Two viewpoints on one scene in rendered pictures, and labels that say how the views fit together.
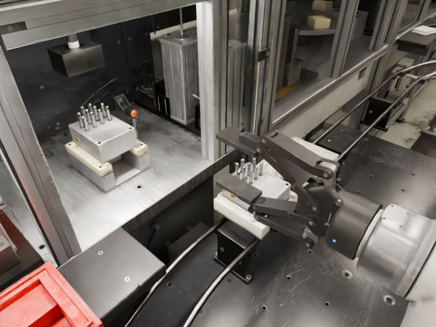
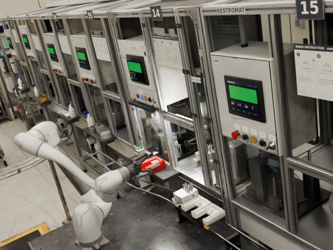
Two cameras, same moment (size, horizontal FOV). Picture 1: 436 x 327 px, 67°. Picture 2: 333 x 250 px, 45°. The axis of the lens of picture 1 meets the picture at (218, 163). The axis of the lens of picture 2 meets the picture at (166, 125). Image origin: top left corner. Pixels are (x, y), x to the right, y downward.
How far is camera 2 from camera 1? 2.68 m
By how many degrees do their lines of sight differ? 92
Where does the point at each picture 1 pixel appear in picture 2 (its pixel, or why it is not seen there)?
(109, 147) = (197, 156)
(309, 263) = (180, 238)
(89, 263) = (169, 169)
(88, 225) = (182, 167)
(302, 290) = (169, 235)
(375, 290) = not seen: outside the picture
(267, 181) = (185, 193)
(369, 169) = not seen: outside the picture
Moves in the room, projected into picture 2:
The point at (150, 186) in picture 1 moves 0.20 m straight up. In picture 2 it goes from (194, 174) to (190, 148)
